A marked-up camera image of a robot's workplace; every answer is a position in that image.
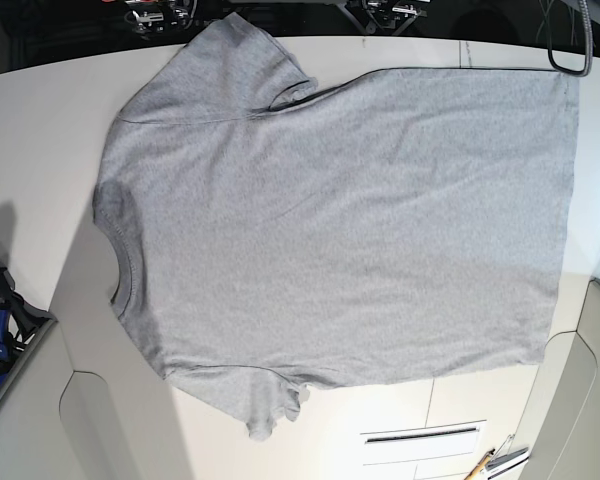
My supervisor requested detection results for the grey looped cable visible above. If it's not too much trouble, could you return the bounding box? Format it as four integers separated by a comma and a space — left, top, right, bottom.
546, 0, 596, 78

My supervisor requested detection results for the wooden stick tool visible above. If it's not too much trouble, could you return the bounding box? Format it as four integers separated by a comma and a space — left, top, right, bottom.
464, 449, 495, 480

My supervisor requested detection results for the white silver flat device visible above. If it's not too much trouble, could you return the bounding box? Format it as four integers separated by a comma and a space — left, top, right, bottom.
485, 447, 529, 474

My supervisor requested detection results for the grey T-shirt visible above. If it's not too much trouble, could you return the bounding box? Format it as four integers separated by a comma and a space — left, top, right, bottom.
93, 14, 579, 440

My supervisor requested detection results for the blue black equipment pile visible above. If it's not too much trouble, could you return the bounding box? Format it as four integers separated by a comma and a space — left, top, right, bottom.
0, 264, 54, 388

